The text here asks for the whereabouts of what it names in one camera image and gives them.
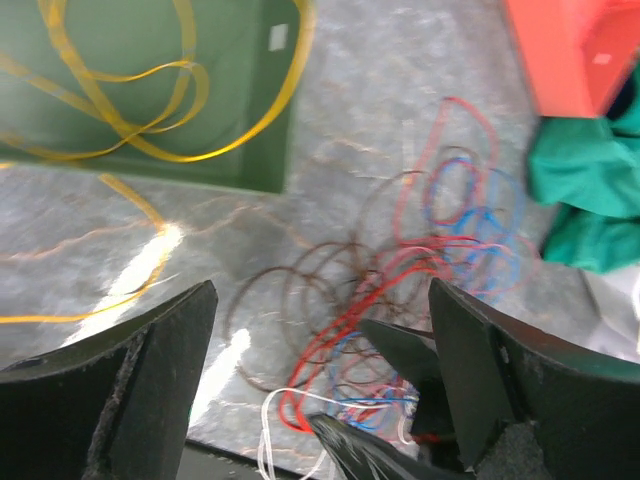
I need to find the green jacket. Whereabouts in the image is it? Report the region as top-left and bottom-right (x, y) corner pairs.
(528, 71), (639, 274)

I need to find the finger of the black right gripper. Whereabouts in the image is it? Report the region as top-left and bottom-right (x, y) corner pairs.
(359, 319), (453, 435)
(309, 413), (475, 480)

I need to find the green plastic tray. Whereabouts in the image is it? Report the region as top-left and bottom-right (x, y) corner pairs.
(1, 1), (315, 193)

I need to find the tangled coloured wire pile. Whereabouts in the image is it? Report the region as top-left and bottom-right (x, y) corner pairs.
(222, 97), (541, 480)

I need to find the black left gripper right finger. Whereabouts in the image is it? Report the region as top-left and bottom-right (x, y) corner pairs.
(428, 279), (639, 479)

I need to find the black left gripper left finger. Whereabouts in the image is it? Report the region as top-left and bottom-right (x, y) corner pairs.
(1, 281), (218, 479)

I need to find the orange plastic tray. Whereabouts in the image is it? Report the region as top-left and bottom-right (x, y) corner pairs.
(503, 0), (639, 118)

